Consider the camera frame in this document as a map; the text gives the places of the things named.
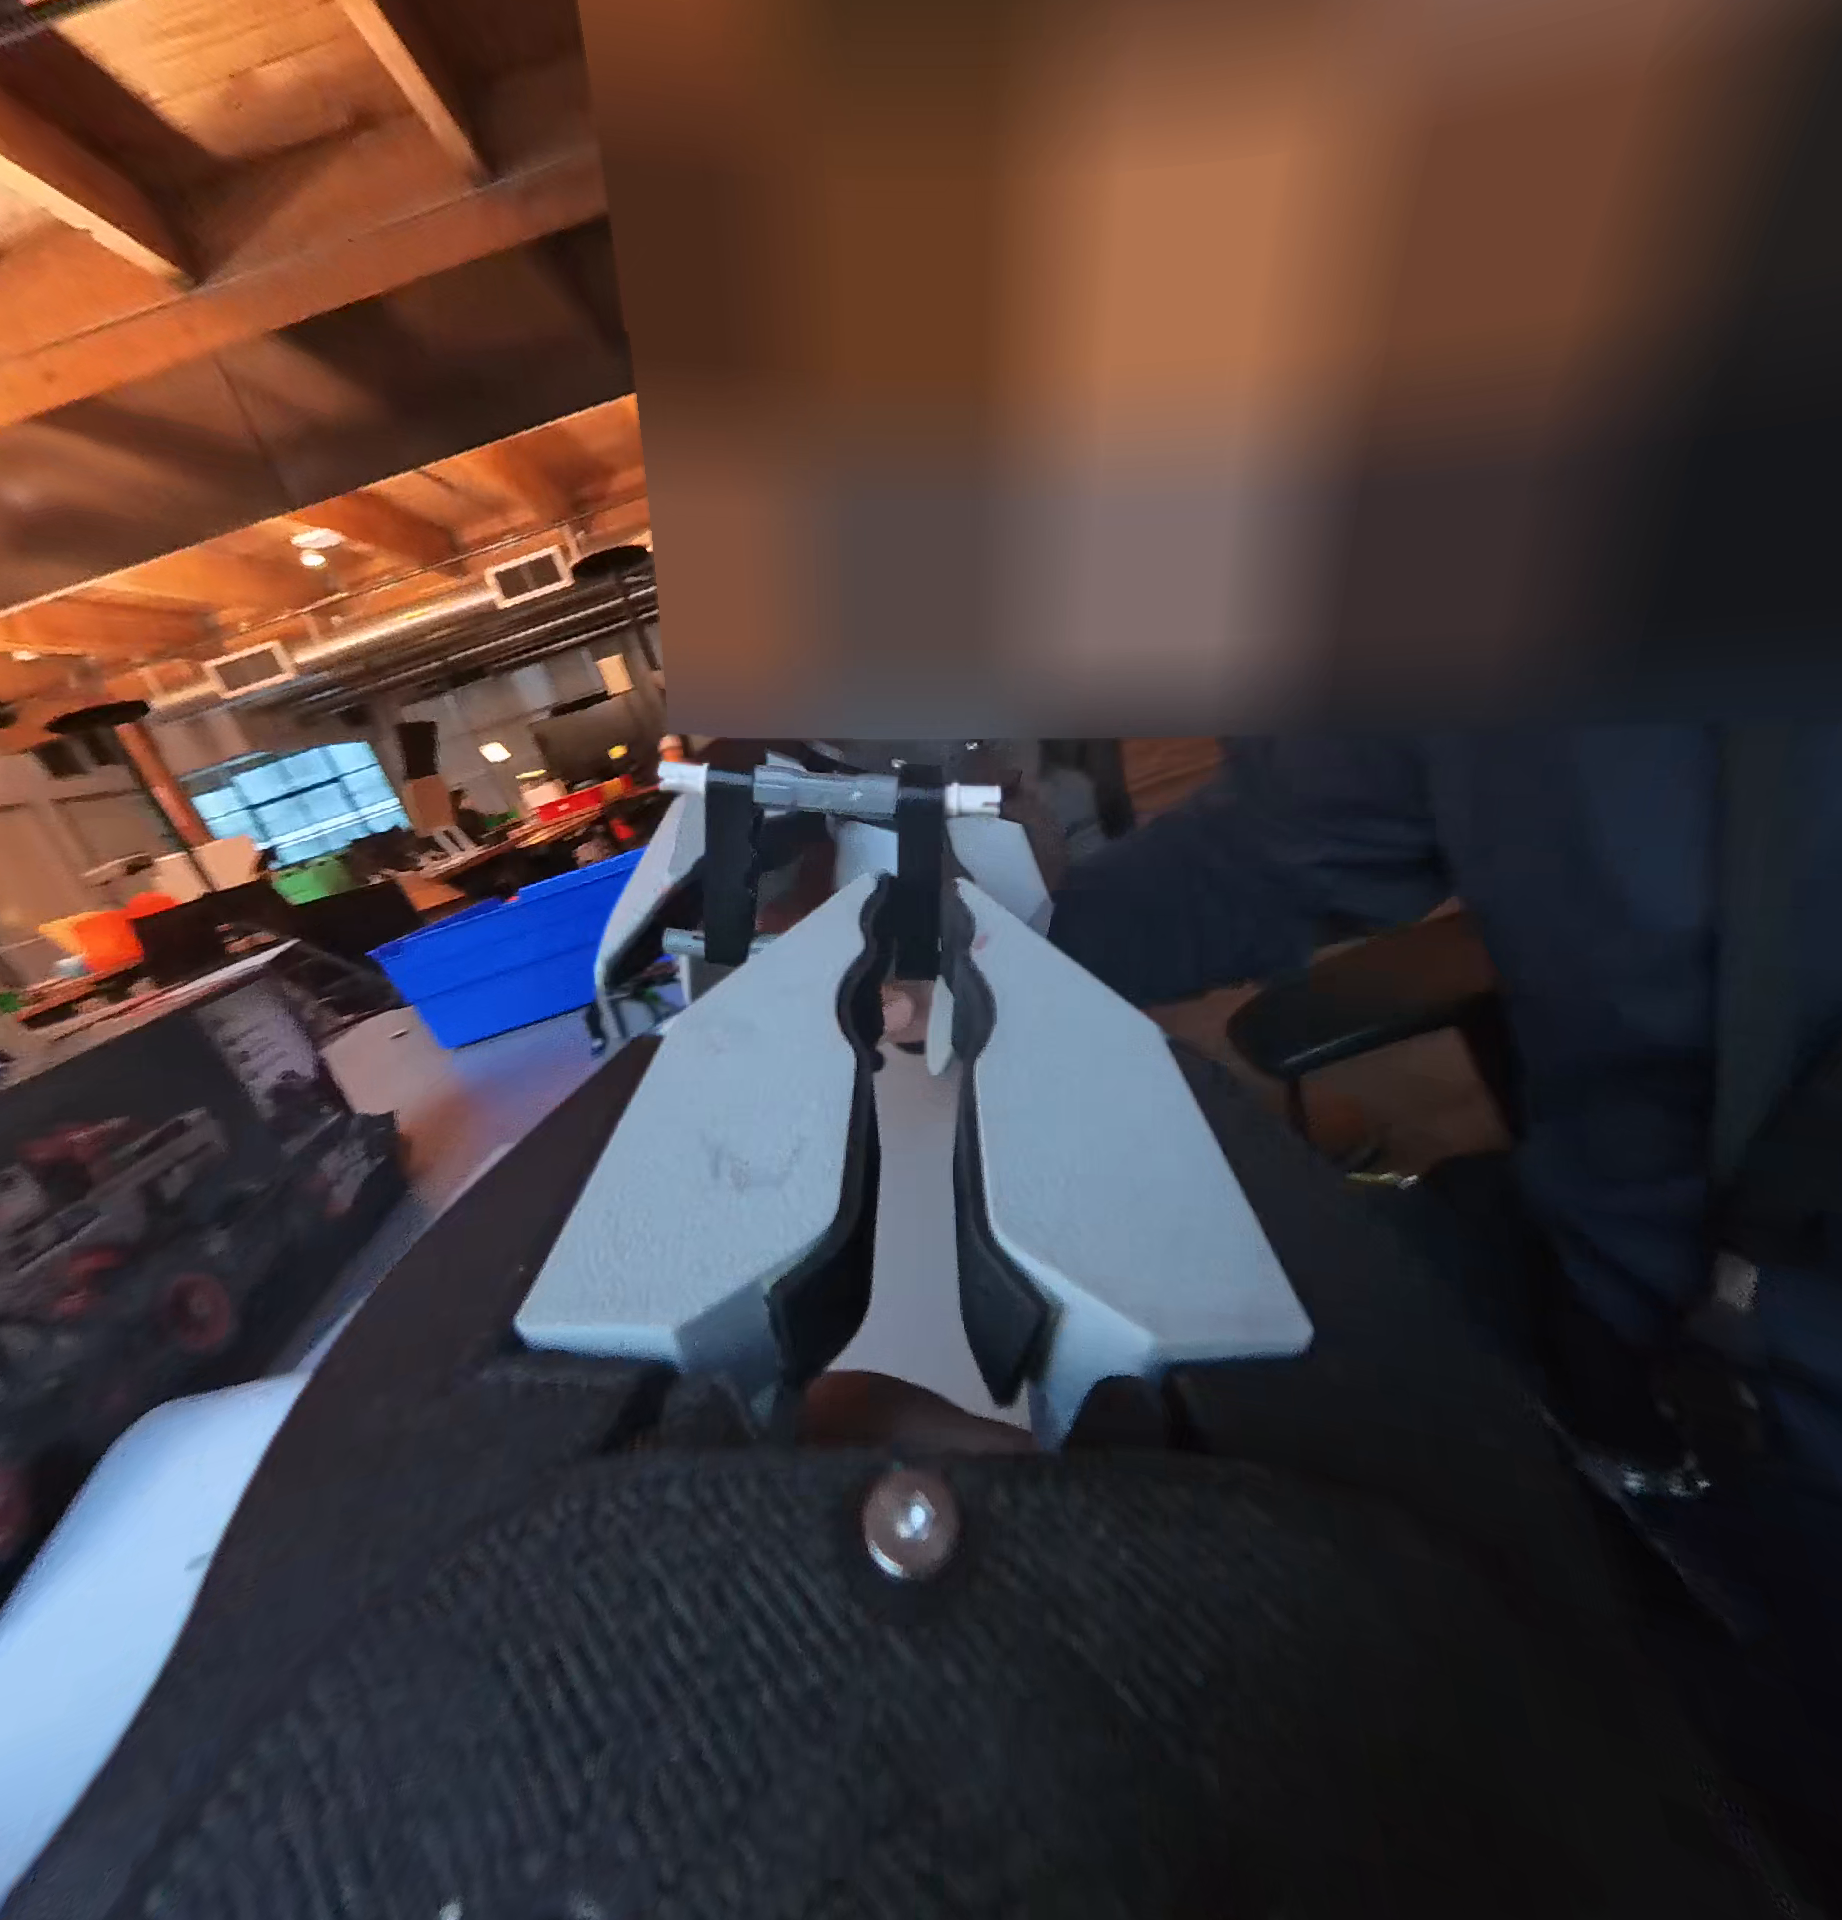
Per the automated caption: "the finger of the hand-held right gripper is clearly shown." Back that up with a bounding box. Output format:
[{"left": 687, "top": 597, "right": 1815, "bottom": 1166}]
[
  {"left": 593, "top": 793, "right": 709, "bottom": 1039},
  {"left": 943, "top": 813, "right": 1057, "bottom": 938}
]

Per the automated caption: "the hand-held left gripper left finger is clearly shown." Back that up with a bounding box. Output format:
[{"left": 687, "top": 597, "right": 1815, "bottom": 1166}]
[{"left": 513, "top": 870, "right": 895, "bottom": 1396}]

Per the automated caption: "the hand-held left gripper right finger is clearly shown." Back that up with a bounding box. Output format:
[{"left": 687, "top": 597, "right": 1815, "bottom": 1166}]
[{"left": 935, "top": 876, "right": 1314, "bottom": 1449}]

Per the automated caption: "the black lego set box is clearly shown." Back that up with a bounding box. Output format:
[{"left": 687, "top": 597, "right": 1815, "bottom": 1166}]
[{"left": 0, "top": 960, "right": 408, "bottom": 1568}]

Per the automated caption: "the orange plastic bin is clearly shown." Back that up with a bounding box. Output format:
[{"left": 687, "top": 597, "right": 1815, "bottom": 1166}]
[{"left": 43, "top": 891, "right": 176, "bottom": 969}]

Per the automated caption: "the person's right forearm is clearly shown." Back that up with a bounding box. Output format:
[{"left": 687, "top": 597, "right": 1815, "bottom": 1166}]
[{"left": 1054, "top": 735, "right": 1463, "bottom": 1009}]

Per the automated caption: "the blue plastic bin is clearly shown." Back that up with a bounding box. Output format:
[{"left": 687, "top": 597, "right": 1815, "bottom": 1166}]
[{"left": 368, "top": 845, "right": 648, "bottom": 1052}]

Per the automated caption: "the person's torso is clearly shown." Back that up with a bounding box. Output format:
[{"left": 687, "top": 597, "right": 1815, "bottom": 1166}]
[{"left": 1401, "top": 720, "right": 1842, "bottom": 1651}]

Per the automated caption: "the black monitor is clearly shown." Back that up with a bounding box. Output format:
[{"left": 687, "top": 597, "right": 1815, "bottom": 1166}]
[{"left": 133, "top": 876, "right": 420, "bottom": 984}]

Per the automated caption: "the black lego beam axle assembly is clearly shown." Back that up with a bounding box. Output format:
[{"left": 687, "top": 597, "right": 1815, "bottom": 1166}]
[{"left": 656, "top": 755, "right": 1005, "bottom": 977}]

